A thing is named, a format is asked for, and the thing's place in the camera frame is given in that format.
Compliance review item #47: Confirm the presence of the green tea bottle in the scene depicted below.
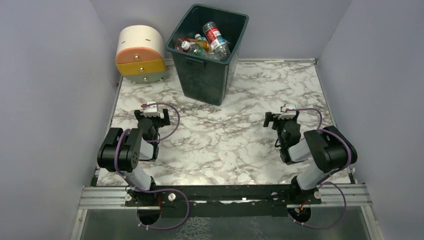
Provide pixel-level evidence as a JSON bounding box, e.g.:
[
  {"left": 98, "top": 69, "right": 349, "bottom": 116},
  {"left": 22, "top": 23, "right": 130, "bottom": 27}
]
[{"left": 181, "top": 41, "right": 214, "bottom": 59}]

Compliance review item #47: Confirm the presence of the amber tea bottle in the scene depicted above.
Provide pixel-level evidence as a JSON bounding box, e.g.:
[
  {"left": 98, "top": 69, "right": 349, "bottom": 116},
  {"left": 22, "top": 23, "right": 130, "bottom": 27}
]
[{"left": 174, "top": 37, "right": 214, "bottom": 53}]

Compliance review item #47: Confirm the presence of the red cap bottle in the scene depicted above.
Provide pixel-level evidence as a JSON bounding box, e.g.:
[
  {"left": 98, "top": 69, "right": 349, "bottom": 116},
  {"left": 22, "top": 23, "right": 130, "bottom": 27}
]
[{"left": 202, "top": 21, "right": 231, "bottom": 62}]

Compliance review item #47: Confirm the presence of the clear bottle light blue label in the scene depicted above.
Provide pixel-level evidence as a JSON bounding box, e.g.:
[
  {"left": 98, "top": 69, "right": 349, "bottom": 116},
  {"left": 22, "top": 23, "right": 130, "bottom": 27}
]
[{"left": 194, "top": 34, "right": 208, "bottom": 42}]

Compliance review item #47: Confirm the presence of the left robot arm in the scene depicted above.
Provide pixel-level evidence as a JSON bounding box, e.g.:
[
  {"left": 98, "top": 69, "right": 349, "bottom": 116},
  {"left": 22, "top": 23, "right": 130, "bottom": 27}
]
[{"left": 97, "top": 108, "right": 170, "bottom": 192}]

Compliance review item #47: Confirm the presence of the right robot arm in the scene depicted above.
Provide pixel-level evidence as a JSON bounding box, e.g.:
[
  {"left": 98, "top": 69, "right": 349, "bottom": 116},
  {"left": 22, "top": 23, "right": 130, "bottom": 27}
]
[{"left": 263, "top": 109, "right": 358, "bottom": 201}]

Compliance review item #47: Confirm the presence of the dark green plastic bin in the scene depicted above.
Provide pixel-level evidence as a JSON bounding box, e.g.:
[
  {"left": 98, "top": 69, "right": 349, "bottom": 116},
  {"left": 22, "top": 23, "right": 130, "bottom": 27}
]
[{"left": 165, "top": 4, "right": 249, "bottom": 106}]

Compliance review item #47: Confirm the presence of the cream orange drawer box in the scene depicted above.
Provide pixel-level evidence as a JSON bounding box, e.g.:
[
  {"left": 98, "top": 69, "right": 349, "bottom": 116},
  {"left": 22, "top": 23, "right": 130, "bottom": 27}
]
[{"left": 115, "top": 25, "right": 167, "bottom": 84}]

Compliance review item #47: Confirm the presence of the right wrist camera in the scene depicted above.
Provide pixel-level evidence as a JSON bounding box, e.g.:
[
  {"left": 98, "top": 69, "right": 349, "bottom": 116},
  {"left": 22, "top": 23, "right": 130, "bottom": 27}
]
[{"left": 278, "top": 103, "right": 297, "bottom": 120}]

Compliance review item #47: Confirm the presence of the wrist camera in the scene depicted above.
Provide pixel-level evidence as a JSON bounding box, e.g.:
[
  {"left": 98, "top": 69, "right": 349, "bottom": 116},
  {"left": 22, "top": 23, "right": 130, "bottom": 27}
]
[
  {"left": 278, "top": 103, "right": 297, "bottom": 120},
  {"left": 140, "top": 101, "right": 161, "bottom": 117}
]

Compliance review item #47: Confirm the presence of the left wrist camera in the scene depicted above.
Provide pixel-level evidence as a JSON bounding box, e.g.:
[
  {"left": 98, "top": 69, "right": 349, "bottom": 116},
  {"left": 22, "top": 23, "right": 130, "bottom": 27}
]
[{"left": 140, "top": 101, "right": 161, "bottom": 117}]

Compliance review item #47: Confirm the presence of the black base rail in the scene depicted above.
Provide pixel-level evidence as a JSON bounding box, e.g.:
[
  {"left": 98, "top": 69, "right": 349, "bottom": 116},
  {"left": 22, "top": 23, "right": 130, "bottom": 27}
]
[{"left": 91, "top": 183, "right": 322, "bottom": 220}]

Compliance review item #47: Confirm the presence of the aluminium frame rail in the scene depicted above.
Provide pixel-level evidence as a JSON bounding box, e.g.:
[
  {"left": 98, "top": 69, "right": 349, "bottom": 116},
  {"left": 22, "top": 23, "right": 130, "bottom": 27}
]
[{"left": 78, "top": 184, "right": 373, "bottom": 210}]

